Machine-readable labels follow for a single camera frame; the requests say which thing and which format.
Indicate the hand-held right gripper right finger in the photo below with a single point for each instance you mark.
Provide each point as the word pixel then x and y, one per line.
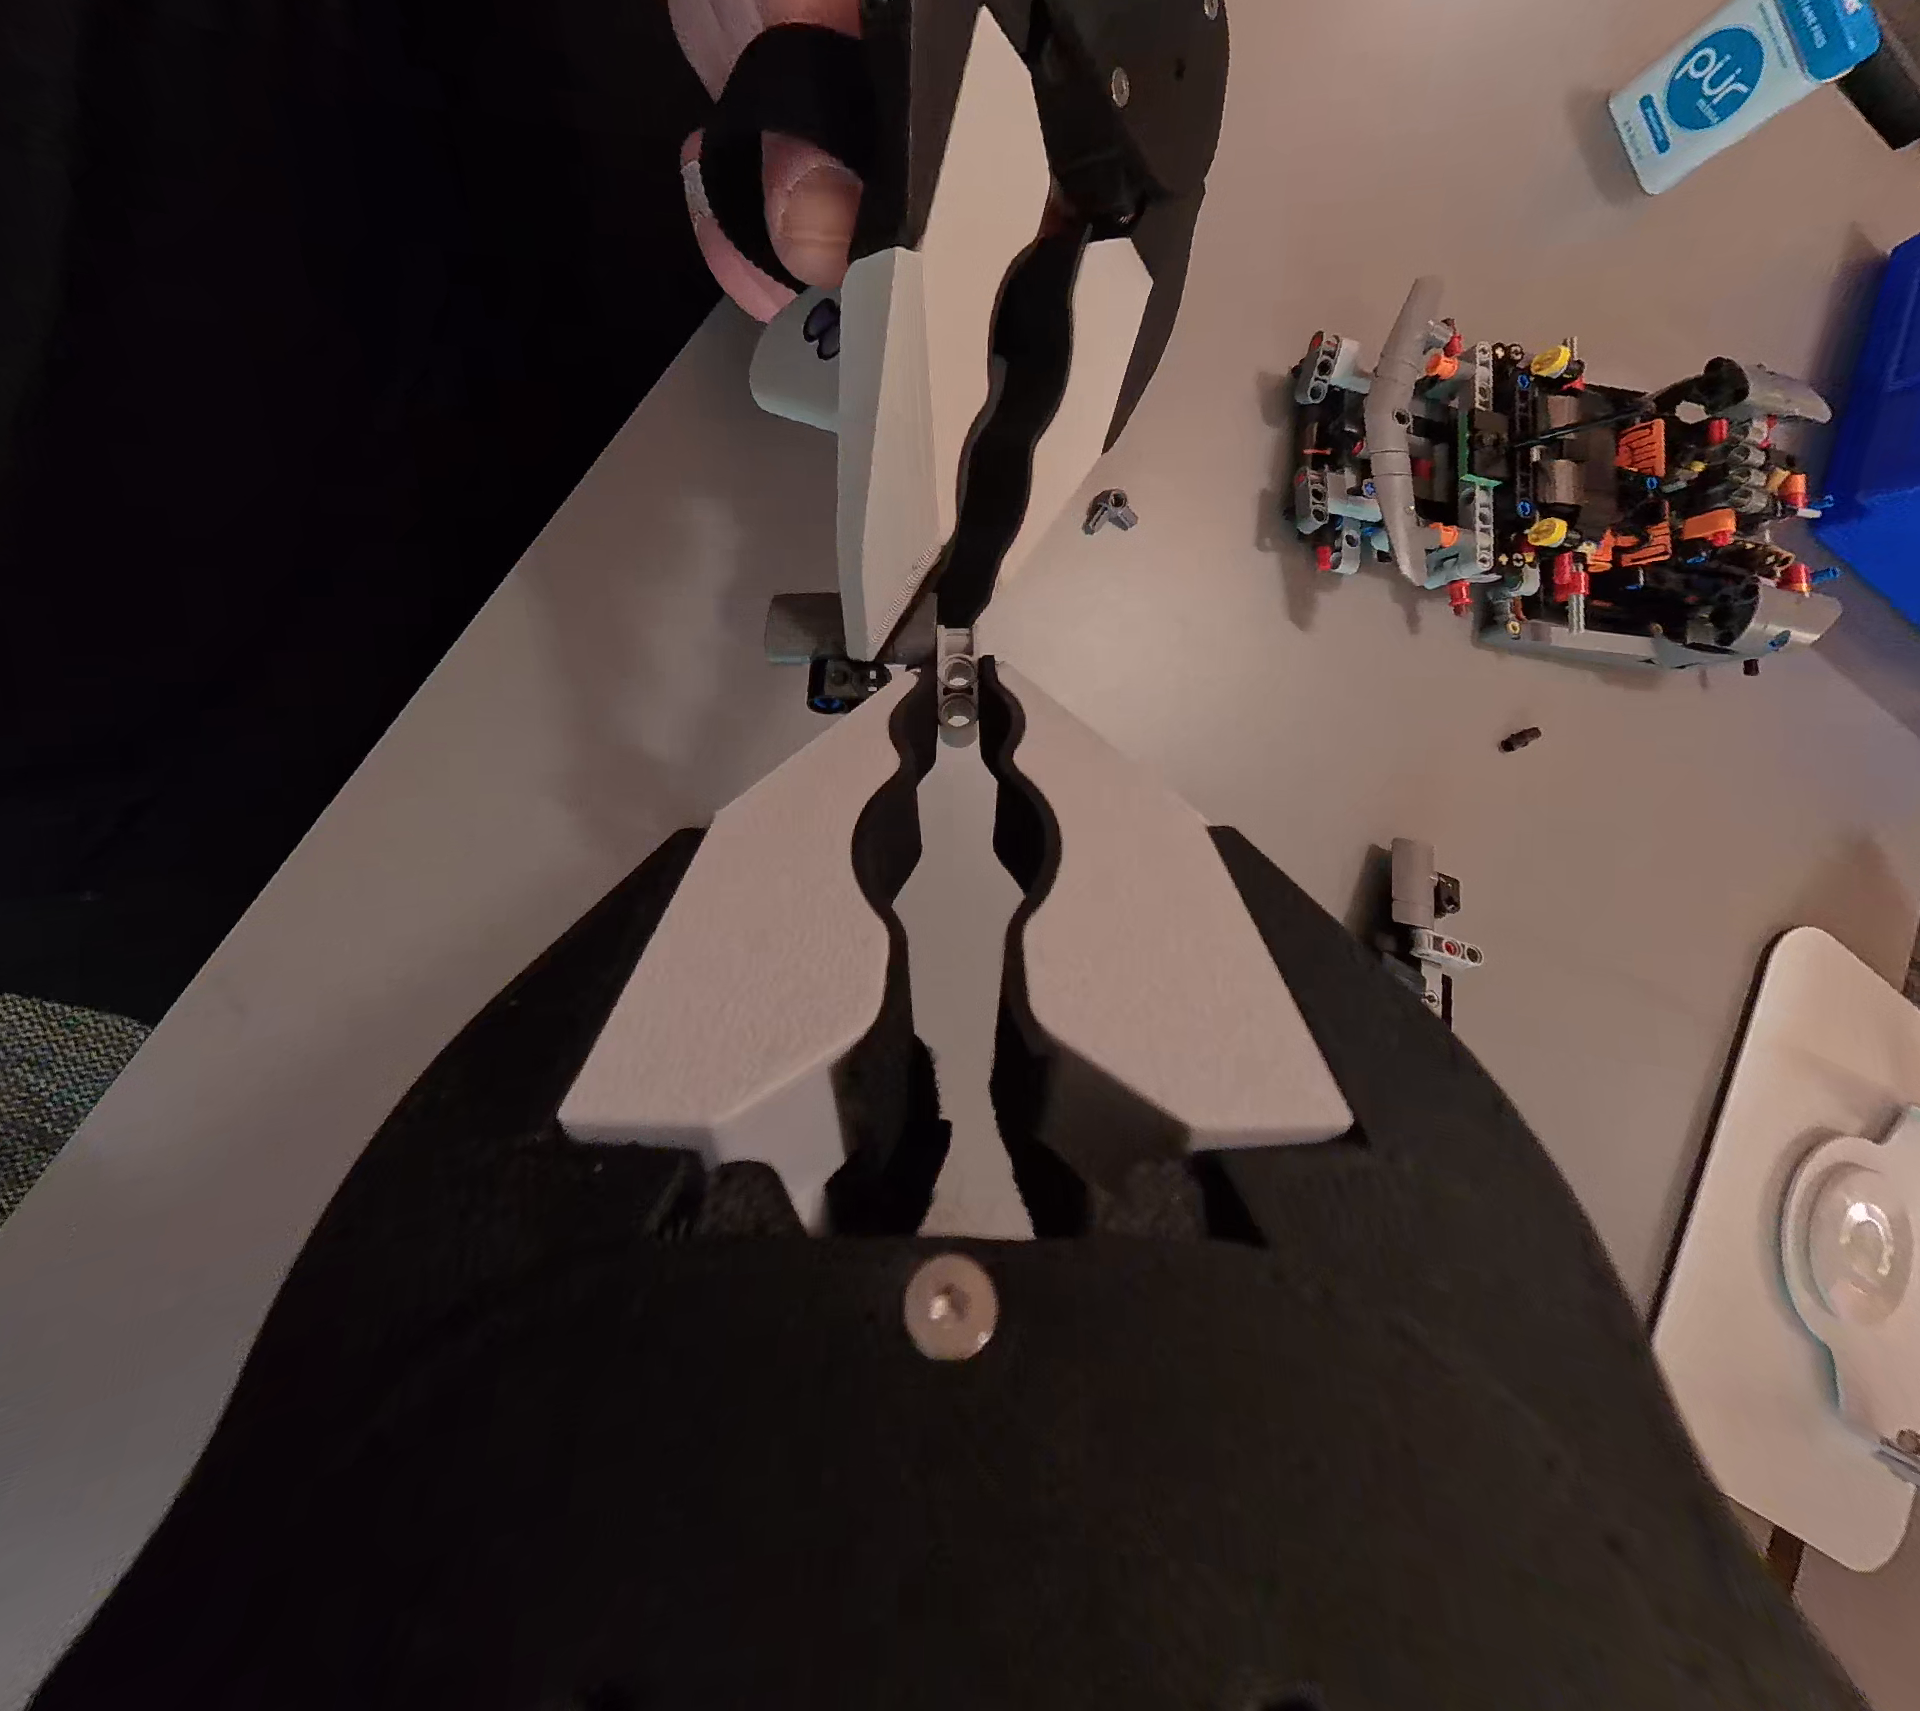
pixel 1169 976

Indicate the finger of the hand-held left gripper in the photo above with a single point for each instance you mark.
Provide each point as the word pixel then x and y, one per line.
pixel 1106 331
pixel 900 436

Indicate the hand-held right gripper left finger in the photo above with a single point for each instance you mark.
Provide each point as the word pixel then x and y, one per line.
pixel 748 961

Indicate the grey lego connector piece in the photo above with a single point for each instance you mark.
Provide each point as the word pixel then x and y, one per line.
pixel 956 689

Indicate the small grey lego piece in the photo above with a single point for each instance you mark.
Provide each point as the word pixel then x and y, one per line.
pixel 1109 513

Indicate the black lego piece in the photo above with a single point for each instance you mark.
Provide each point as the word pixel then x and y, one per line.
pixel 843 680

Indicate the grey lego subassembly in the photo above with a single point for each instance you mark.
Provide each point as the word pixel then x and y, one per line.
pixel 1417 908

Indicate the lego car model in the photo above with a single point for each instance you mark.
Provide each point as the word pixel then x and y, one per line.
pixel 1559 482

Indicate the white board with clear dome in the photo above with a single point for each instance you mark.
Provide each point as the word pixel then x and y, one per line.
pixel 1753 1215

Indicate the blue gum packet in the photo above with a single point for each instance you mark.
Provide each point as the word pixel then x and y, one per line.
pixel 1748 60

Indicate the person's dark clothing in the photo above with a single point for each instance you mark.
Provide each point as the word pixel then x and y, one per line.
pixel 225 316

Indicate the grey fabric chair seat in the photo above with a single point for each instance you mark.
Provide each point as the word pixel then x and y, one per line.
pixel 60 1082

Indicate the blue plastic bin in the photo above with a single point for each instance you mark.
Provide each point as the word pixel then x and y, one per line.
pixel 1875 436

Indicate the black object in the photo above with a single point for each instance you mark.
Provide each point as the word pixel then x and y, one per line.
pixel 1881 100

